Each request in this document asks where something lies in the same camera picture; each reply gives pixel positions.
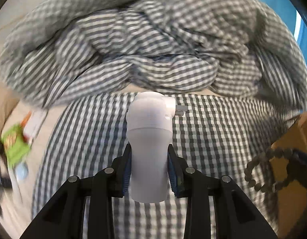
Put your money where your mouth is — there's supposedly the green bead bracelet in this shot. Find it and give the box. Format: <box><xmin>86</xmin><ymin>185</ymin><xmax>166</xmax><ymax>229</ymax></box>
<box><xmin>244</xmin><ymin>147</ymin><xmax>295</xmax><ymax>193</ymax></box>

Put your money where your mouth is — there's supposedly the white handheld device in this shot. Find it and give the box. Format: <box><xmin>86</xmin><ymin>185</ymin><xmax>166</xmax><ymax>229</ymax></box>
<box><xmin>126</xmin><ymin>92</ymin><xmax>188</xmax><ymax>203</ymax></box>

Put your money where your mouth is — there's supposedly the brown cardboard box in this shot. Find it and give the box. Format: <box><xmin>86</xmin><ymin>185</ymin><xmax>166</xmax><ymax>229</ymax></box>
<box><xmin>269</xmin><ymin>112</ymin><xmax>307</xmax><ymax>238</ymax></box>

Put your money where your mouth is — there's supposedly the light blue earbuds case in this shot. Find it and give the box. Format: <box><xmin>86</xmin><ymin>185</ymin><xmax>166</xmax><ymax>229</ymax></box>
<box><xmin>14</xmin><ymin>162</ymin><xmax>29</xmax><ymax>182</ymax></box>

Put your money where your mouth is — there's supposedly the green snack bag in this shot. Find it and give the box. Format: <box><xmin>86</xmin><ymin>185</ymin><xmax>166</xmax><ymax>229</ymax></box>
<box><xmin>1</xmin><ymin>124</ymin><xmax>30</xmax><ymax>168</ymax></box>

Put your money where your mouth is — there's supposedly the grey checked bed sheet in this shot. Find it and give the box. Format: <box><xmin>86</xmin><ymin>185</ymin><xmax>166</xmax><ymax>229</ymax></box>
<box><xmin>31</xmin><ymin>93</ymin><xmax>298</xmax><ymax>238</ymax></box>

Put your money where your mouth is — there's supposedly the orange packet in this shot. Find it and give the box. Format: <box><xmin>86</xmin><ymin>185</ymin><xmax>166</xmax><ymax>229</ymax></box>
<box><xmin>20</xmin><ymin>111</ymin><xmax>31</xmax><ymax>141</ymax></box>

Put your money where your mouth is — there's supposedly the white flat case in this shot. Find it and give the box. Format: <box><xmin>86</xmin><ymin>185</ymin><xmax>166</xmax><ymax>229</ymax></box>
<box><xmin>23</xmin><ymin>110</ymin><xmax>48</xmax><ymax>145</ymax></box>

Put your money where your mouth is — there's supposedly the grey checked duvet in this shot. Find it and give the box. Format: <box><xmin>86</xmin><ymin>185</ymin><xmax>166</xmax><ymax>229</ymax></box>
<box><xmin>0</xmin><ymin>0</ymin><xmax>307</xmax><ymax>110</ymax></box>

